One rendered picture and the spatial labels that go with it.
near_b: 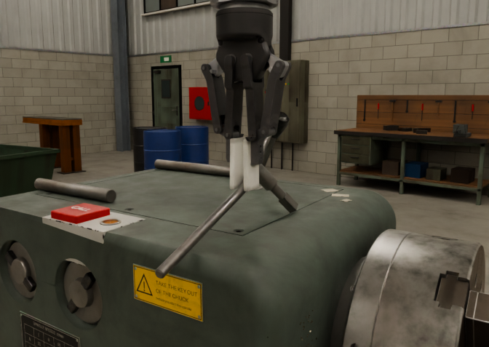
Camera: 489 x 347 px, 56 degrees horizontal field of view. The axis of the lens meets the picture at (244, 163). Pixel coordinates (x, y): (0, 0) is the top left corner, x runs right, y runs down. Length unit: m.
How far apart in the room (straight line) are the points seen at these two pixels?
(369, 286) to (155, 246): 0.27
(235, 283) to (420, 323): 0.22
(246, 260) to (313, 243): 0.13
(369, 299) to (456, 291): 0.10
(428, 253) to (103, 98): 11.63
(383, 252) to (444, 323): 0.12
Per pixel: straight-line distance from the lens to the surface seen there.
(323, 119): 8.35
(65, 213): 0.69
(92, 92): 11.93
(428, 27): 7.63
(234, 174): 0.62
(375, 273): 0.61
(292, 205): 0.69
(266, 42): 0.60
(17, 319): 0.86
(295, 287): 0.53
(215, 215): 0.57
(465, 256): 0.64
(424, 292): 0.59
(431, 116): 7.49
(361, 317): 0.59
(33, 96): 11.25
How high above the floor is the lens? 1.43
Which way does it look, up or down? 9 degrees down
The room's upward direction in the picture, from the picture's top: straight up
